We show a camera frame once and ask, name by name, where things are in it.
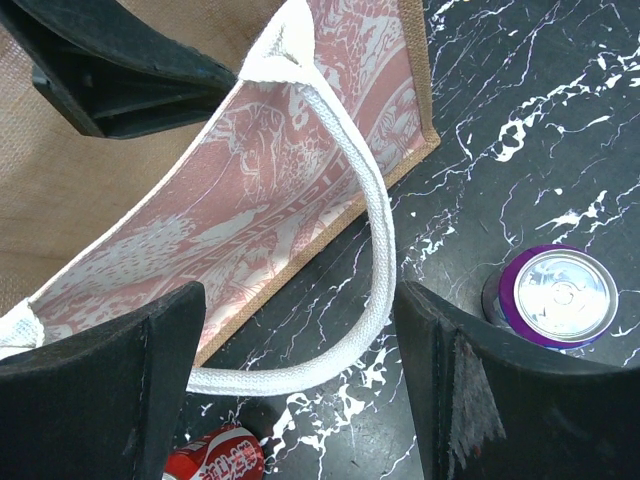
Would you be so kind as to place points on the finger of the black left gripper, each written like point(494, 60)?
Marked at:
point(109, 31)
point(102, 99)

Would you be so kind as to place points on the red cola can front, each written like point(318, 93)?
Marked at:
point(229, 453)

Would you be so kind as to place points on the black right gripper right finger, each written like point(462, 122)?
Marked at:
point(487, 404)

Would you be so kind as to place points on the purple Fanta can back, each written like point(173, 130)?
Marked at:
point(552, 295)

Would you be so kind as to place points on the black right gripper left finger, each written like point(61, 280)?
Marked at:
point(103, 403)

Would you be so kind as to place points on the brown canvas tote bag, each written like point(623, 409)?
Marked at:
point(330, 107)

